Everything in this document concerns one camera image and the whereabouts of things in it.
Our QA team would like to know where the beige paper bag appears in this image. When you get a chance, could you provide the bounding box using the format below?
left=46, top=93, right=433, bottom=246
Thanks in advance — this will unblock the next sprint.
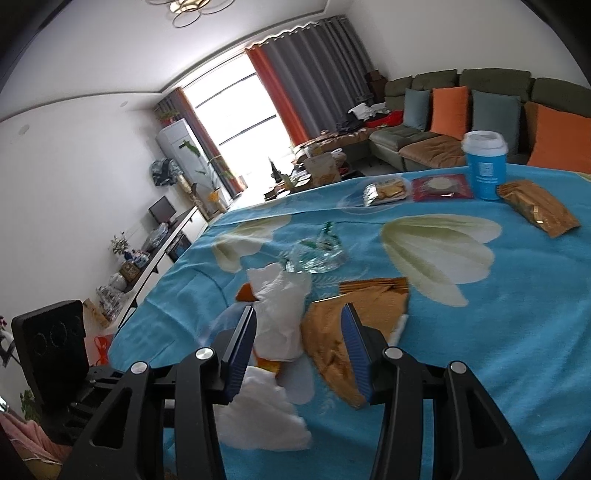
left=302, top=152, right=342, bottom=185

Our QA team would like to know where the pile of clothes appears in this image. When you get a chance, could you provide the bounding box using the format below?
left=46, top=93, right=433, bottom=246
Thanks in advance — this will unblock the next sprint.
left=337, top=104, right=402, bottom=134

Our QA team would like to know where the white plastic bag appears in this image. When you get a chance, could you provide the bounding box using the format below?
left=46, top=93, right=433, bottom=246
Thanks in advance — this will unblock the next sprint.
left=216, top=367, right=312, bottom=450

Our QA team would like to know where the white and black TV cabinet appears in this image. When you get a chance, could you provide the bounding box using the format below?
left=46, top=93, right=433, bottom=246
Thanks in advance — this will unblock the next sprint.
left=90, top=205, right=208, bottom=326

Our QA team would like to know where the dark brown cardboard box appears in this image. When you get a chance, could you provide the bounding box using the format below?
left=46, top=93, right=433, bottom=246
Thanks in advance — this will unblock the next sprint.
left=365, top=71, right=389, bottom=103

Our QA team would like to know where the green leafy plant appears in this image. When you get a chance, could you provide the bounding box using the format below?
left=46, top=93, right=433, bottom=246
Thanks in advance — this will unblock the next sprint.
left=19, top=389, right=43, bottom=423

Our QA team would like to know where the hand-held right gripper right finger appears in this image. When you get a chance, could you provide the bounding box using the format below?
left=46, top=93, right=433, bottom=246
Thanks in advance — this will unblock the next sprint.
left=341, top=302, right=539, bottom=480

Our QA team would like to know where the clear biscuit packet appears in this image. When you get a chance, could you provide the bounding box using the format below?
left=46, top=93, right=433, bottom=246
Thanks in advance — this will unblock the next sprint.
left=362, top=180, right=411, bottom=207

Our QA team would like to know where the window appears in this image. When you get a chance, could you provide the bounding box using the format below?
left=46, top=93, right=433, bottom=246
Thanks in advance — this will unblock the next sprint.
left=185, top=55, right=296, bottom=185

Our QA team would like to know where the blue grey cushion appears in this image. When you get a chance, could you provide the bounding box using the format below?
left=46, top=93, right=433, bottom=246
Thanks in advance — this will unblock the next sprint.
left=403, top=88, right=432, bottom=131
left=470, top=90, right=521, bottom=155

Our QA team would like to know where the green brown sofa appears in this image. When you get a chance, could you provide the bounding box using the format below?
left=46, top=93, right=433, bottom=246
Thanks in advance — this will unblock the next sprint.
left=295, top=68, right=591, bottom=174

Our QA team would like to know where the blue cup with white lid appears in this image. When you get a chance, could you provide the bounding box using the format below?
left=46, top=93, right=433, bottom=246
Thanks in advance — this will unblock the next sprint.
left=462, top=130, right=509, bottom=200

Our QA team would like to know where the white tissue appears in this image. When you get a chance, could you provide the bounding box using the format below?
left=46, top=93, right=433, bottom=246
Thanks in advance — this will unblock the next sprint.
left=247, top=263, right=312, bottom=361

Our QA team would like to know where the glass ship ornament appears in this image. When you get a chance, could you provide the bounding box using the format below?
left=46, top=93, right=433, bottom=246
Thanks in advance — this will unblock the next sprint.
left=96, top=284, right=125, bottom=321

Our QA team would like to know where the red snack packet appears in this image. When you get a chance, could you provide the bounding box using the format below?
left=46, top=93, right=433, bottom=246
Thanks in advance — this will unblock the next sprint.
left=411, top=174, right=475, bottom=203

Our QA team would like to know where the blue flower printed blanket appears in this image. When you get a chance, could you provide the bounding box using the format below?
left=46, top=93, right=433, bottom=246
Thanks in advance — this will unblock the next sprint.
left=108, top=164, right=591, bottom=480

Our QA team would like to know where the person's left forearm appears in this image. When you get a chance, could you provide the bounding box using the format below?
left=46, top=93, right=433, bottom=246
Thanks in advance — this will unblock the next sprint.
left=0, top=411, right=63, bottom=480

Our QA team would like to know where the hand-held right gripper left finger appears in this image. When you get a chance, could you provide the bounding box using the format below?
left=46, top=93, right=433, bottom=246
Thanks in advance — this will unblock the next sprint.
left=69, top=305, right=257, bottom=480

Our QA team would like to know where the clear plastic bag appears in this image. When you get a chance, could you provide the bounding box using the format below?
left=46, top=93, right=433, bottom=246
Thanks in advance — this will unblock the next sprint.
left=145, top=224, right=169, bottom=250

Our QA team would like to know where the black monitor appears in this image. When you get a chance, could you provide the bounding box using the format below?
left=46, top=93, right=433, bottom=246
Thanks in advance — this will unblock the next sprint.
left=148, top=196, right=178, bottom=225

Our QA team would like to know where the clear green printed wrapper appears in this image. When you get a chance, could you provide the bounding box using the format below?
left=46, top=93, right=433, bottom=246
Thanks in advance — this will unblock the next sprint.
left=281, top=222, right=345, bottom=274

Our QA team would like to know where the white standing air conditioner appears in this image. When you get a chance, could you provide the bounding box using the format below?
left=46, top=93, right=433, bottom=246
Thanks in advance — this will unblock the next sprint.
left=156, top=117, right=232, bottom=210

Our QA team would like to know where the yellow cardboard box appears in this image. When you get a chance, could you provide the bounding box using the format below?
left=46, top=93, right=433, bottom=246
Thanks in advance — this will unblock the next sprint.
left=83, top=298, right=112, bottom=328

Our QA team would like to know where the golden brown snack wrapper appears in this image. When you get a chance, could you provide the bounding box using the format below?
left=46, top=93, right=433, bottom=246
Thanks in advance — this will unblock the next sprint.
left=300, top=277, right=410, bottom=409

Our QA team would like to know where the long gold snack packet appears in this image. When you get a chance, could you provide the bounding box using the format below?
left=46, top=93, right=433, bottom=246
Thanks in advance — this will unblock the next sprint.
left=496, top=180, right=581, bottom=238

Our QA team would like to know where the fan with cloth cover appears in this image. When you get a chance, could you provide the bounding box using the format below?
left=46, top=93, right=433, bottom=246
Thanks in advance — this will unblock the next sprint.
left=150, top=158, right=181, bottom=188

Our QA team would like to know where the gold ring ceiling lamp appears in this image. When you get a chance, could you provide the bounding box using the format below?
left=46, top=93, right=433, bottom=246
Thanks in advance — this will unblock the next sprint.
left=147, top=0, right=232, bottom=27

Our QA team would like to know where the tall plant in yellow pot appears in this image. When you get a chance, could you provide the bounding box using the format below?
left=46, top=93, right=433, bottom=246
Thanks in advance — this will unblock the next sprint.
left=180, top=141, right=236, bottom=210

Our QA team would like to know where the orange cushion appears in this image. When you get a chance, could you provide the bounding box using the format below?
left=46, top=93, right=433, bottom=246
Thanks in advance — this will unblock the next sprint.
left=526, top=104, right=591, bottom=172
left=429, top=85, right=472, bottom=140

